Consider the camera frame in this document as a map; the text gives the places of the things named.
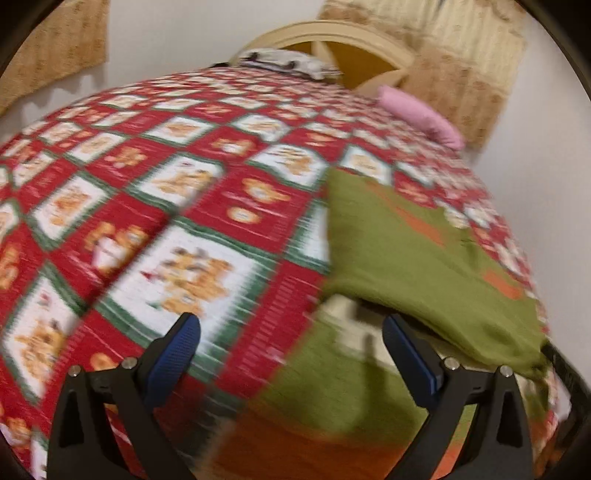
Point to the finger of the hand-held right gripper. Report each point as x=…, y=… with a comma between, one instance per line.
x=561, y=371

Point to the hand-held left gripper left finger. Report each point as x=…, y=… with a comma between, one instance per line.
x=181, y=344

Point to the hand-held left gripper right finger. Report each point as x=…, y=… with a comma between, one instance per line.
x=411, y=360

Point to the green orange knit garment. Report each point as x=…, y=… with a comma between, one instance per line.
x=406, y=258

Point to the red printed patchwork blanket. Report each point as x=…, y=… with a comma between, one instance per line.
x=194, y=194

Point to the pink pillow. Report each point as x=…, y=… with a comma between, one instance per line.
x=422, y=115

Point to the black white patterned pillow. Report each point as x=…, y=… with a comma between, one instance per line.
x=288, y=60

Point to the beige patterned curtain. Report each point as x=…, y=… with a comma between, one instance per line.
x=466, y=60
x=51, y=50

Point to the cream arched headboard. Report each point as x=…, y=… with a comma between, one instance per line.
x=351, y=39

